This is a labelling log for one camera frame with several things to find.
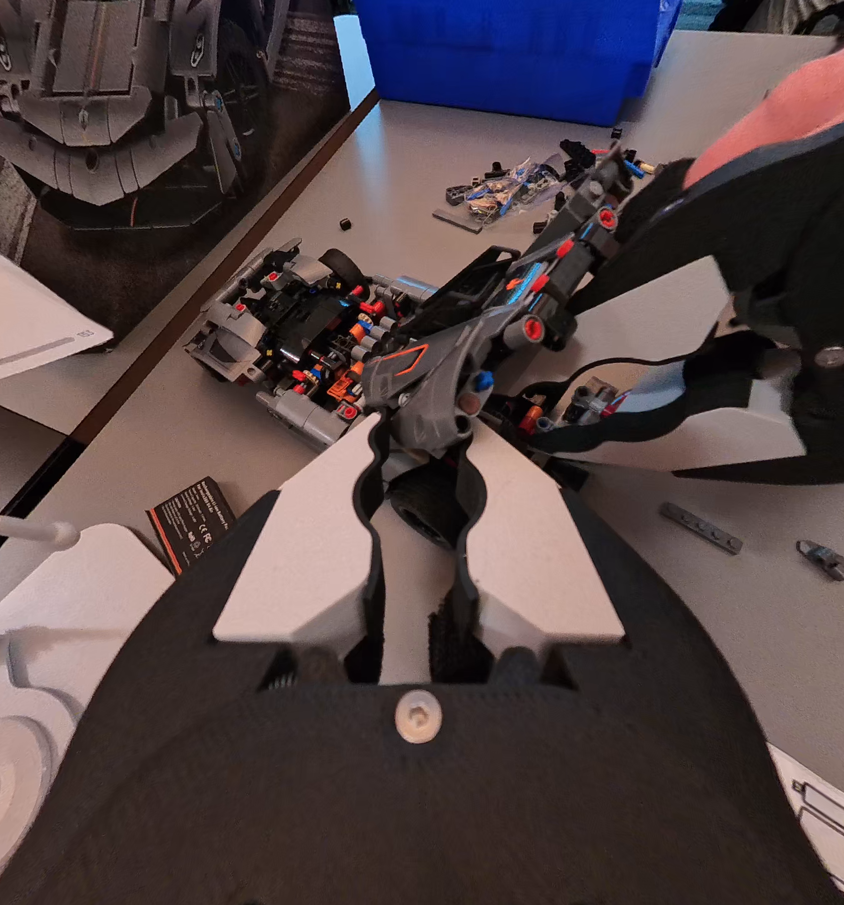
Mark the dark lego set box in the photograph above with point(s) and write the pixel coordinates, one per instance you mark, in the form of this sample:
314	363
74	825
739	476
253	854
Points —
111	141

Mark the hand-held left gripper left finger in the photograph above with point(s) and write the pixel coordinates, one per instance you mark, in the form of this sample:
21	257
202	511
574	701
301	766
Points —
287	565

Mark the paper parts template sheet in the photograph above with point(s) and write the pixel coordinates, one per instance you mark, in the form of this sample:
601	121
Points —
832	813

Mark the white book stand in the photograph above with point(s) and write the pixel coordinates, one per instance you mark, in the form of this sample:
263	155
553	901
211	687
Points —
75	601

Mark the lego instruction booklet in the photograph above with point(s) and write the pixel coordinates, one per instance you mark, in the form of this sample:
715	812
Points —
19	318

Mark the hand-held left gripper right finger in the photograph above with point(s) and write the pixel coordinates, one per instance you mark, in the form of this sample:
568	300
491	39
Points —
542	565

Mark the person's right hand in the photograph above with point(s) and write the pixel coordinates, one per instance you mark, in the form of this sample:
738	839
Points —
803	99

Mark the grey lego car model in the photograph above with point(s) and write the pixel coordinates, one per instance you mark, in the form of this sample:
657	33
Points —
308	332

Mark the black battery pack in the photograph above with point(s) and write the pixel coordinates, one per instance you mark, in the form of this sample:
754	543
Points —
195	523

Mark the grey curved lego piece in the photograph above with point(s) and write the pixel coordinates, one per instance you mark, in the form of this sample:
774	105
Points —
826	560

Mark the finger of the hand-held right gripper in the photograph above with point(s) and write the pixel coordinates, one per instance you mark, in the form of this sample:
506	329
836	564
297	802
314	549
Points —
733	442
648	311

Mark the blue plastic bin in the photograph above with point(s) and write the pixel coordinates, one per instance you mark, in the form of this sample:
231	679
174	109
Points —
506	56

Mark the long grey lego plate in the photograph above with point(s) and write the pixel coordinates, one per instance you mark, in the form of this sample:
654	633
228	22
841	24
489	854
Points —
701	528

